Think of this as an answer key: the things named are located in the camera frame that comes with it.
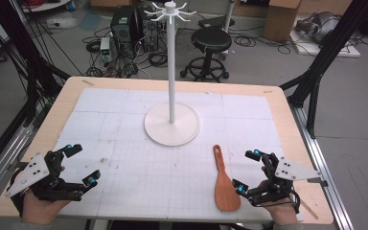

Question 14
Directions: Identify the black computer tower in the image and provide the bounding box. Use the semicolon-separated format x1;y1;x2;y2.
109;5;140;44
137;6;161;52

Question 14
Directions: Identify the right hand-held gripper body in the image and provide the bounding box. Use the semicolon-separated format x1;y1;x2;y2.
247;152;322;207

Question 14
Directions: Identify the black metal frame post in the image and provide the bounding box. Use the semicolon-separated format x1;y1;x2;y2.
279;0;368;140
0;0;73;128

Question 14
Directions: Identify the white table leg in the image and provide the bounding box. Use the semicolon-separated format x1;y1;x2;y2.
224;0;237;34

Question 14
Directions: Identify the white floor board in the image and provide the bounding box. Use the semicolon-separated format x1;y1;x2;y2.
289;31;362;58

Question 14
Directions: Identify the person's left hand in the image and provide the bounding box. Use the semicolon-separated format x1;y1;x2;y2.
21;191;74;226

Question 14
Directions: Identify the person's right hand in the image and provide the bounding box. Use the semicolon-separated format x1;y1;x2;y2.
264;202;299;226

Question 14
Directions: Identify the white grid mat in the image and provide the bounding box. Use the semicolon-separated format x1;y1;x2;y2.
52;87;305;223

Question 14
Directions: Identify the small grey power supply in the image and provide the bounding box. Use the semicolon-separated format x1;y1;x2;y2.
99;36;113;63

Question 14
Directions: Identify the black tape strip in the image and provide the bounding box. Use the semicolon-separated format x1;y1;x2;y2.
306;175;330;188

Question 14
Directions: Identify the black round stool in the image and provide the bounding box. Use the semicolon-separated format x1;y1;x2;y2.
180;26;233;83

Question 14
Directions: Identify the black strap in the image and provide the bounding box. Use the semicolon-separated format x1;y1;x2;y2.
10;172;27;219

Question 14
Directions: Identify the white hook rack stand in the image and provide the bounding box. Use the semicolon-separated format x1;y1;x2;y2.
143;0;201;148

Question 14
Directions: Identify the cardboard box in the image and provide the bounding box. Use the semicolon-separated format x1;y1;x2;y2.
263;0;302;42

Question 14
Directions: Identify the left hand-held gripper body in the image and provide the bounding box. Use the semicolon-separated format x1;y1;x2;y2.
5;149;84;203

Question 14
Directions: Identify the wooden rice spatula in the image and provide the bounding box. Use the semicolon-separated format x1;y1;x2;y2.
213;144;242;213

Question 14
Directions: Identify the aluminium rail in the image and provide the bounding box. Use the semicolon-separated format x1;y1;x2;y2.
0;123;35;210
288;103;356;230

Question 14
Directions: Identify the grey bag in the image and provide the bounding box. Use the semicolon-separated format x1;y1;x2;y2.
295;11;342;45

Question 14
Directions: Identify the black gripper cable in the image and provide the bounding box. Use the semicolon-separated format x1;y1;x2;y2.
287;187;302;215

